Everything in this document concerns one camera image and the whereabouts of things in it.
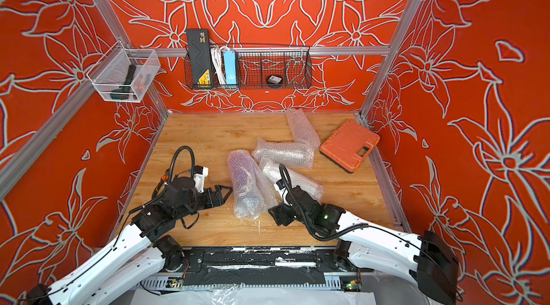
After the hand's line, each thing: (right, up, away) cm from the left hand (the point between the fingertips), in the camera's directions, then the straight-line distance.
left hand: (226, 189), depth 75 cm
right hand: (+17, -7, +1) cm, 18 cm away
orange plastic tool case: (+54, +14, +24) cm, 61 cm away
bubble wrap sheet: (+16, -4, +7) cm, 19 cm away
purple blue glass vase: (+7, -2, +6) cm, 9 cm away
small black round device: (+18, +45, +20) cm, 52 cm away
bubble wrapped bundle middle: (+25, +11, +16) cm, 32 cm away
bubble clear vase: (+19, +4, +12) cm, 22 cm away
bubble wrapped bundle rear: (+31, +23, +25) cm, 46 cm away
